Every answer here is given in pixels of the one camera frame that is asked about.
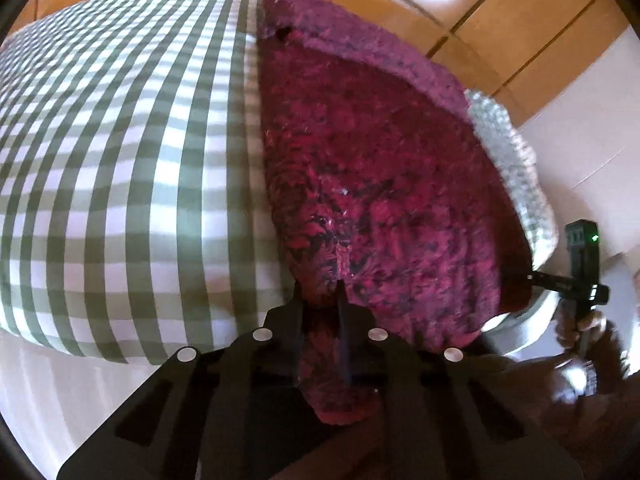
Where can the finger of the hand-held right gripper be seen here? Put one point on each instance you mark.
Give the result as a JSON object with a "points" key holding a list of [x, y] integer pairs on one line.
{"points": [[545, 280]]}

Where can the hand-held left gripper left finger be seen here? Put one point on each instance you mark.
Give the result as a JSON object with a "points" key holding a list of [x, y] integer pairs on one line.
{"points": [[280, 340]]}

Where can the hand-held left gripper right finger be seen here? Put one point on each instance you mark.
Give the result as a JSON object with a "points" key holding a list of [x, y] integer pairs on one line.
{"points": [[350, 340]]}

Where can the red patterned knit sweater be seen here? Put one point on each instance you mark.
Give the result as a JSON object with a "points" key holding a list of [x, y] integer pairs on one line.
{"points": [[390, 185]]}

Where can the person's right hand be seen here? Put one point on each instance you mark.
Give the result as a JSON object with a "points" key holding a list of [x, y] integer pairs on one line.
{"points": [[602, 340]]}

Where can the green checked bed cover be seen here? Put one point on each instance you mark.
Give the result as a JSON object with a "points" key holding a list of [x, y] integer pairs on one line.
{"points": [[125, 160]]}

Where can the wooden wardrobe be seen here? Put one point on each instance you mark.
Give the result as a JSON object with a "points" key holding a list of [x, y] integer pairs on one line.
{"points": [[450, 20]]}

